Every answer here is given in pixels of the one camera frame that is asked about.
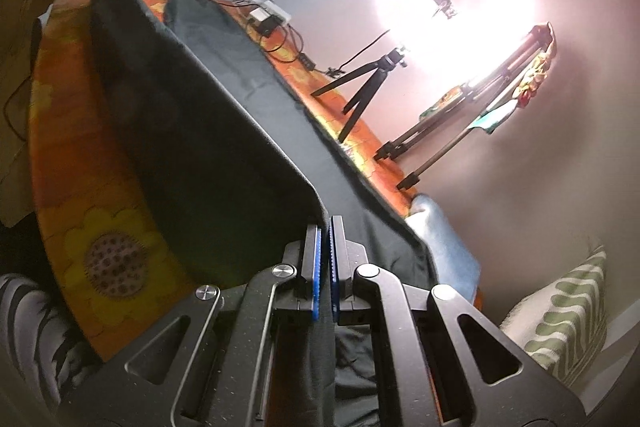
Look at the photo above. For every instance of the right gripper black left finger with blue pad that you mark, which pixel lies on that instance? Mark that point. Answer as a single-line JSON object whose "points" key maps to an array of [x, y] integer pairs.
{"points": [[210, 360]]}

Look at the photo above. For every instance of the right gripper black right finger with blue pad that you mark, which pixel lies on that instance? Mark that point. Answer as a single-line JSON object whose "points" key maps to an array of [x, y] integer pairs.
{"points": [[438, 360]]}

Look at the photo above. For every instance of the dark green pants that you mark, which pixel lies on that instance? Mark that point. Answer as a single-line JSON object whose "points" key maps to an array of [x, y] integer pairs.
{"points": [[234, 168]]}

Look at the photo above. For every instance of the folded light blue cloth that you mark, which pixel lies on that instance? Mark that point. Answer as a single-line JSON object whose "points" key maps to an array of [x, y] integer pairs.
{"points": [[453, 263]]}

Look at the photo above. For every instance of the white green patterned pillow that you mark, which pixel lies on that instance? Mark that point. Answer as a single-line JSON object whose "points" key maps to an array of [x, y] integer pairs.
{"points": [[563, 326]]}

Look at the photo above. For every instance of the orange floral bedsheet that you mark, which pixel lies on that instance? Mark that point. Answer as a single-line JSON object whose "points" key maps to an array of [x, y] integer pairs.
{"points": [[115, 269]]}

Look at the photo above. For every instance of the black white striped cushion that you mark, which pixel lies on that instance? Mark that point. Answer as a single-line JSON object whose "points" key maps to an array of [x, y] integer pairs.
{"points": [[43, 342]]}

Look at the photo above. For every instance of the white power strip with adapter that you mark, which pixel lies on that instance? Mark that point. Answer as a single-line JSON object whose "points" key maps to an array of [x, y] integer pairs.
{"points": [[265, 16]]}

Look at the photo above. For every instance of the large silver black tripod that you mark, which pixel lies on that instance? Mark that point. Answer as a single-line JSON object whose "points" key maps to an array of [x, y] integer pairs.
{"points": [[465, 98]]}

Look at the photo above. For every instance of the colourful cloth on tripod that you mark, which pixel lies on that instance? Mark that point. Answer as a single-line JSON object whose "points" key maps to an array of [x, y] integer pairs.
{"points": [[524, 86]]}

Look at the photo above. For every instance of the small black tripod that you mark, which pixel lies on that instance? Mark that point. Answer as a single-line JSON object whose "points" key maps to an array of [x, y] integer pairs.
{"points": [[356, 105]]}

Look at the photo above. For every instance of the phone in ring light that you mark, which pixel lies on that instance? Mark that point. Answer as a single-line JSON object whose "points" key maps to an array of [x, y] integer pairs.
{"points": [[445, 7]]}

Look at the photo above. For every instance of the bright ring light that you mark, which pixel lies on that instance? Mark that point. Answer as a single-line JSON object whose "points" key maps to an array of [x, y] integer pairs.
{"points": [[443, 53]]}

